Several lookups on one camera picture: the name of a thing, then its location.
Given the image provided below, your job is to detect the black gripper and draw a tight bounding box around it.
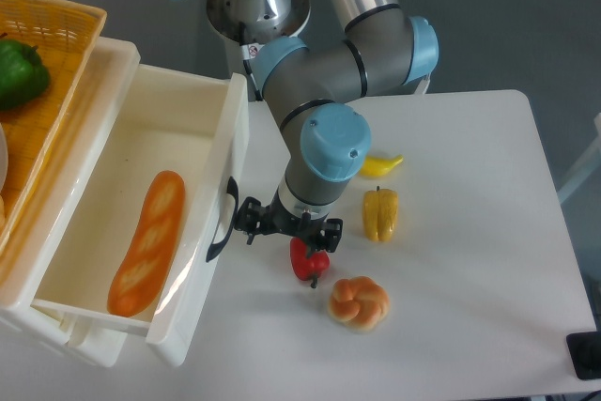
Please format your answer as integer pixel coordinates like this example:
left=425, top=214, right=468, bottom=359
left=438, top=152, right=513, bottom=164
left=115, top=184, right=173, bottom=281
left=234, top=196, right=343, bottom=258

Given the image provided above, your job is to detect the white drawer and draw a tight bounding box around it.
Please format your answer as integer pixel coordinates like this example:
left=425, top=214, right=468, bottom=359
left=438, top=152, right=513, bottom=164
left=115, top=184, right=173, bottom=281
left=33, top=65, right=249, bottom=367

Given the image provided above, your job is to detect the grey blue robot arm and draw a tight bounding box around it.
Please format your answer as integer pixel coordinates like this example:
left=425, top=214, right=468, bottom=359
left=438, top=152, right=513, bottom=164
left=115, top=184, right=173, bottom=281
left=206, top=0, right=439, bottom=254

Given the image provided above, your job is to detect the red bell pepper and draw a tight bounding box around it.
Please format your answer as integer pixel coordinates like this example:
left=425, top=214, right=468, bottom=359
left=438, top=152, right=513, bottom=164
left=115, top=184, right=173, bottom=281
left=289, top=238, right=330, bottom=288

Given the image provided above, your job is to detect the yellow bell pepper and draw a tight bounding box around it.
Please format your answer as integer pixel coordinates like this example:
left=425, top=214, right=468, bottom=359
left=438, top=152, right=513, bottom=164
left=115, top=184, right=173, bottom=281
left=362, top=186, right=398, bottom=242

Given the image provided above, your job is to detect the yellow banana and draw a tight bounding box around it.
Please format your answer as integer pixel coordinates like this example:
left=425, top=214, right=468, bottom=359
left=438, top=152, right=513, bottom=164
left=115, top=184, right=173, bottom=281
left=359, top=155, right=404, bottom=178

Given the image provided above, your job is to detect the knotted bread roll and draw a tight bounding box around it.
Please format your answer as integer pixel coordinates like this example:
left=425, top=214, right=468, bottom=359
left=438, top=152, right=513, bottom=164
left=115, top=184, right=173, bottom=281
left=328, top=276, right=391, bottom=332

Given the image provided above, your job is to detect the orange baguette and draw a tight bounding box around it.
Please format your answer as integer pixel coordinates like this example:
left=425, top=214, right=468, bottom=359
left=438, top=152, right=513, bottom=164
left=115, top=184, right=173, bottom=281
left=107, top=171, right=186, bottom=317

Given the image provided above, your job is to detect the yellow woven basket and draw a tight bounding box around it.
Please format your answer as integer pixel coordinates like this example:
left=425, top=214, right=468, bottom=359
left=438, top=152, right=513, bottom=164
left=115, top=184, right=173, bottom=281
left=1, top=0, right=107, bottom=246

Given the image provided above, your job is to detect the white object in basket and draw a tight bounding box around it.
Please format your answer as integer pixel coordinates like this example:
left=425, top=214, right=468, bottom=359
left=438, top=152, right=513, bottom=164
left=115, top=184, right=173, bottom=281
left=0, top=126, right=8, bottom=191

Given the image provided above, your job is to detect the green bell pepper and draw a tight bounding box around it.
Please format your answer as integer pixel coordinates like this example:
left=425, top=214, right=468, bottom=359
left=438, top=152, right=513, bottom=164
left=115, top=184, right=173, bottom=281
left=1, top=36, right=51, bottom=111

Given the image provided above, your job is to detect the black device at edge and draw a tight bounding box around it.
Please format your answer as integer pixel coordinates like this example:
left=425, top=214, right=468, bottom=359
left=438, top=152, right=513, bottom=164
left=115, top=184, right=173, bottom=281
left=566, top=332, right=600, bottom=380

